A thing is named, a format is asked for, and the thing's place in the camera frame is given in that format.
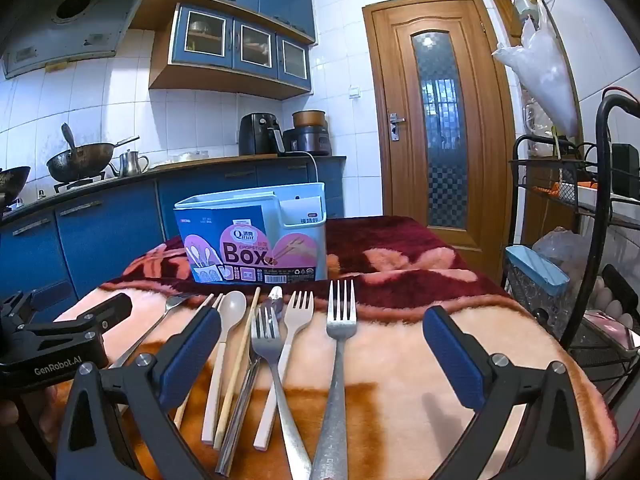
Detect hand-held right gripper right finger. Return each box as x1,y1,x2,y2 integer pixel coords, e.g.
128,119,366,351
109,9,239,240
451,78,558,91
422,305,608,480

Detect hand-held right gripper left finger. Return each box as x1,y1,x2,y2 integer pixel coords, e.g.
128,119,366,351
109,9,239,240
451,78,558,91
54,304,222,480

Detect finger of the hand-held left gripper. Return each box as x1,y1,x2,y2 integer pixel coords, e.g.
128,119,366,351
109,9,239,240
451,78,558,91
17,292,133,347
0,289,37,332

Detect metal spoon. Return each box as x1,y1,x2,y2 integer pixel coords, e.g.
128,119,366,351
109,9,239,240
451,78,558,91
107,292,198,370
215,285,286,477

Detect small metal fork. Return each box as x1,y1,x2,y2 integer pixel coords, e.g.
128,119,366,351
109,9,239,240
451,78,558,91
250,305,313,480

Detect beige plastic fork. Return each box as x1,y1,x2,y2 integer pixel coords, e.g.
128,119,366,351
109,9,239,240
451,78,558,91
253,290,316,451

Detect large metal fork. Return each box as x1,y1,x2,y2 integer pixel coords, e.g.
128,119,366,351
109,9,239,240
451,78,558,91
309,279,357,480

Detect light blue utensil box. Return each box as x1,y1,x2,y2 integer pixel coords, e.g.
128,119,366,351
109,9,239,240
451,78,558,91
173,181,328,285

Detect red and pink printed blanket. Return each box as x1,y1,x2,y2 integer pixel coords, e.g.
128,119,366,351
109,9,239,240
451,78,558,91
50,215,618,480

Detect blue base cabinets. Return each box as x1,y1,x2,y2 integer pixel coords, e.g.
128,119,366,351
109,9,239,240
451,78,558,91
0,156,347,311

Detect dark wok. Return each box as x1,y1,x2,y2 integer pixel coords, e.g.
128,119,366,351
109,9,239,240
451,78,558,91
46,135,141,183
0,166,32,211

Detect blue lidded container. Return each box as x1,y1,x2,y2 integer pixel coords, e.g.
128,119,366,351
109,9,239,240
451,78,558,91
505,245,571,311

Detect gas stove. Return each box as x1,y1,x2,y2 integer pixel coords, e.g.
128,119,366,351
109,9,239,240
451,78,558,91
52,172,108,194

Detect steel kettle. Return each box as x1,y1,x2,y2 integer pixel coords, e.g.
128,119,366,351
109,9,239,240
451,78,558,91
109,149,150,178

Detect clear plastic bag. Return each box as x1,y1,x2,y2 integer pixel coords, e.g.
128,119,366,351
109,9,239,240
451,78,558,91
532,227,607,286

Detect pile of eggs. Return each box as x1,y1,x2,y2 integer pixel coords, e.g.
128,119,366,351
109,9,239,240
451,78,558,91
591,277,640,333

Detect metal ladle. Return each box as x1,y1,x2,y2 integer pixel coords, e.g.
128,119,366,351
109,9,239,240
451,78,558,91
61,122,80,155

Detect wooden door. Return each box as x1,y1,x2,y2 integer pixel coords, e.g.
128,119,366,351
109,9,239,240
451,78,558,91
361,0,516,281

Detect black air fryer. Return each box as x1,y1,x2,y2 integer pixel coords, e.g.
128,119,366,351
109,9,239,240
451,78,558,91
238,113,286,157

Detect brown pot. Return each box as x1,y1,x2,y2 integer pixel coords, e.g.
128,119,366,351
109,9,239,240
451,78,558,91
292,110,327,130

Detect grey range hood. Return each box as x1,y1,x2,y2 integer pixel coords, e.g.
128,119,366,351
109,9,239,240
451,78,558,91
0,0,156,80

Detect white plastic bag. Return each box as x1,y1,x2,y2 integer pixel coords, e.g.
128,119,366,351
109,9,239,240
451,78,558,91
491,15,580,137

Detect jar with red label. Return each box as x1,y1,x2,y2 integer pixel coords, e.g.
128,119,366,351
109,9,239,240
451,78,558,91
504,0,542,25

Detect white power cable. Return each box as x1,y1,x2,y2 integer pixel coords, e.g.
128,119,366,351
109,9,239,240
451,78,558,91
299,150,321,184

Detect glass-door wall cabinet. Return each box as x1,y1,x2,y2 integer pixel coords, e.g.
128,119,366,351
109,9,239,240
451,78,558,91
149,2,313,100

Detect black wire rack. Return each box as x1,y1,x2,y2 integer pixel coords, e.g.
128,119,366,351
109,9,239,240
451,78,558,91
505,94,640,396

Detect red cable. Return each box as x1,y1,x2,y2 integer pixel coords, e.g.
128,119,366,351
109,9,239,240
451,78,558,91
601,86,640,107

